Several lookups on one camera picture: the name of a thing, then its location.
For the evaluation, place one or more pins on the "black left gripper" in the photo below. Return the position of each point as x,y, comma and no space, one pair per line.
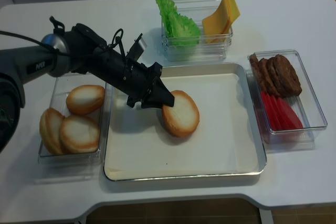
139,82

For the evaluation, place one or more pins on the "toasted bun half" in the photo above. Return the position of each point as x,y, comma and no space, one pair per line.
182,118
49,128
79,134
85,99

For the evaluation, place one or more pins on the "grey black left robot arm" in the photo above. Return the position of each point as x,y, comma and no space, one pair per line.
79,50

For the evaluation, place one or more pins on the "green lettuce leaf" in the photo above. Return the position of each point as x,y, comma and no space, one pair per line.
181,30

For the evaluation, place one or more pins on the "clear plastic lettuce cheese container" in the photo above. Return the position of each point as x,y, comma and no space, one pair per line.
199,48

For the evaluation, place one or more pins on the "yellow cheese slices stack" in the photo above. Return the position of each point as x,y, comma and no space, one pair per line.
219,23

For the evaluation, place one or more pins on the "white parchment paper sheet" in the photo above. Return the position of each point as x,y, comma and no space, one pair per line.
223,134

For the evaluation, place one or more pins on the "white metal baking tray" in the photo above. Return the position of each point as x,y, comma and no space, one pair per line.
223,142

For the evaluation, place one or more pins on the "toasted bun half front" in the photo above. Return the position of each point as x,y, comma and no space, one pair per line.
79,134

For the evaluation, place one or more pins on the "clear plastic bun container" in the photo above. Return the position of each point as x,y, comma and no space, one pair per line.
63,86

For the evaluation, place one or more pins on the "brown burger patty back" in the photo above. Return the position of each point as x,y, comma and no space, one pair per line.
254,65

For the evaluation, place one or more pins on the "brown burger patty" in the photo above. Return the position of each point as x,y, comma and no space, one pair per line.
287,76
254,65
273,76
268,82

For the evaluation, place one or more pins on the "red tomato slices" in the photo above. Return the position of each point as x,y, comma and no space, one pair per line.
280,115

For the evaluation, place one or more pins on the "brown burger patty front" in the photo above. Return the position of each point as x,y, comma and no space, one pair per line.
287,76

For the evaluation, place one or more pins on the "clear plastic patty tomato container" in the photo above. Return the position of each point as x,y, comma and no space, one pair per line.
305,105

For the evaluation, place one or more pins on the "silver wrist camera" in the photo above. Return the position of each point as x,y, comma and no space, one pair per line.
137,48

